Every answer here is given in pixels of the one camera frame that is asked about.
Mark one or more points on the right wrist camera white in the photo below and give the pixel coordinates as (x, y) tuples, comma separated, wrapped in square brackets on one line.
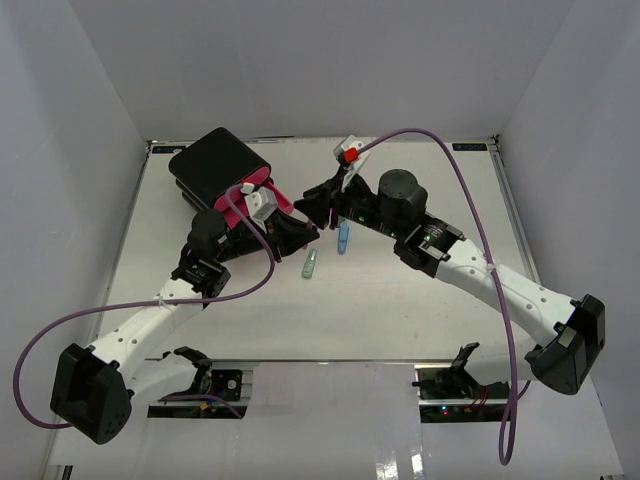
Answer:
[(350, 160)]

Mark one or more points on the green translucent highlighter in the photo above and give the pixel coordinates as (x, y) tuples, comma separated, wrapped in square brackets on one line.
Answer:
[(309, 264)]

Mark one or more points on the black drawer cabinet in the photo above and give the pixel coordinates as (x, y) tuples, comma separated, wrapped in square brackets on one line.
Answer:
[(208, 167)]

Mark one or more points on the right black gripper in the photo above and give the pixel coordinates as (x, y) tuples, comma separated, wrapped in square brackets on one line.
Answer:
[(317, 204)]

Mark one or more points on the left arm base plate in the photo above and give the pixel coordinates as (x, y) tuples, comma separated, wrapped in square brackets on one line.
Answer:
[(220, 382)]

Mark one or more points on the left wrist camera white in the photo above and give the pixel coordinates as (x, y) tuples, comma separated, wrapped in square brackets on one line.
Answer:
[(261, 204)]

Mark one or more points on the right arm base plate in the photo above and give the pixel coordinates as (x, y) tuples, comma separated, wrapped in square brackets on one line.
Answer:
[(453, 382)]

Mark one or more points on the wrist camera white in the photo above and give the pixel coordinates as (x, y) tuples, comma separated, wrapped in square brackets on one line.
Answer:
[(350, 160), (261, 204)]

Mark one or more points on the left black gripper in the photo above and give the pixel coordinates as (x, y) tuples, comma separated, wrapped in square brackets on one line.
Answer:
[(292, 233)]

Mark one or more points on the blue translucent highlighter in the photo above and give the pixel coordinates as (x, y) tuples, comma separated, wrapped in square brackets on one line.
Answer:
[(343, 238)]

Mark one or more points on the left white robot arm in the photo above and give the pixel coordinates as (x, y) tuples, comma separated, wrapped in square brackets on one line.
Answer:
[(97, 387)]

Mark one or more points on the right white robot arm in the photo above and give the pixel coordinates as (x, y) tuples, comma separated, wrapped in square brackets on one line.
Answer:
[(568, 333)]

